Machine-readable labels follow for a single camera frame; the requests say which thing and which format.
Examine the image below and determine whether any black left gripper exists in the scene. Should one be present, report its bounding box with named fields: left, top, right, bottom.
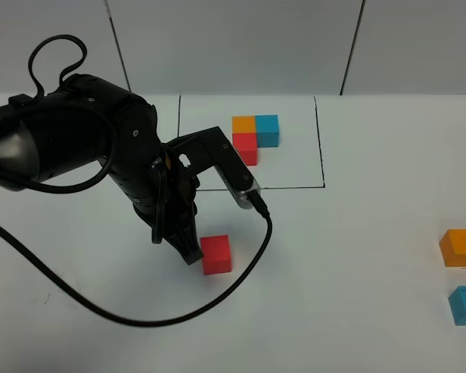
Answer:
left=110, top=103, right=203, bottom=265

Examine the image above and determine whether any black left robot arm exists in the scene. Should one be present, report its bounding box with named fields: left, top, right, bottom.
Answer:
left=0, top=74, right=203, bottom=264

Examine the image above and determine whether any template red block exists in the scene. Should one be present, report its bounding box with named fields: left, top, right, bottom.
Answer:
left=232, top=133, right=258, bottom=166

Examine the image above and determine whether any template orange block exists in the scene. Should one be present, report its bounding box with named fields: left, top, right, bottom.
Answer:
left=231, top=116, right=256, bottom=134

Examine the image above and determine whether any template blue block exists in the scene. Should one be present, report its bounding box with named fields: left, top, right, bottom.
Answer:
left=255, top=115, right=280, bottom=148

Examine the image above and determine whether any black left camera cable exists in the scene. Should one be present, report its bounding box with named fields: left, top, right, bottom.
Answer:
left=0, top=193, right=273, bottom=328

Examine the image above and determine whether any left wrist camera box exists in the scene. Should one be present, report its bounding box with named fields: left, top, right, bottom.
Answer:
left=167, top=127, right=260, bottom=209

